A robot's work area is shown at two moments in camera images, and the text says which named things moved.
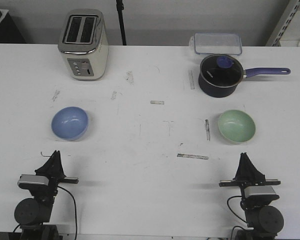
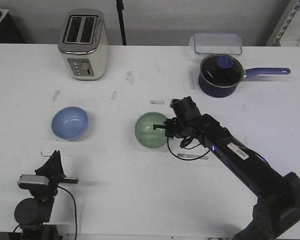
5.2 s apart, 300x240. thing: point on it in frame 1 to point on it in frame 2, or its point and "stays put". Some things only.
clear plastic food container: [216, 43] stays put
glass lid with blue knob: [221, 70] stays put
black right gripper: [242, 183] to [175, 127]
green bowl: [236, 126] to [144, 132]
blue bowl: [70, 123] stays put
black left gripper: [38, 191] stays put
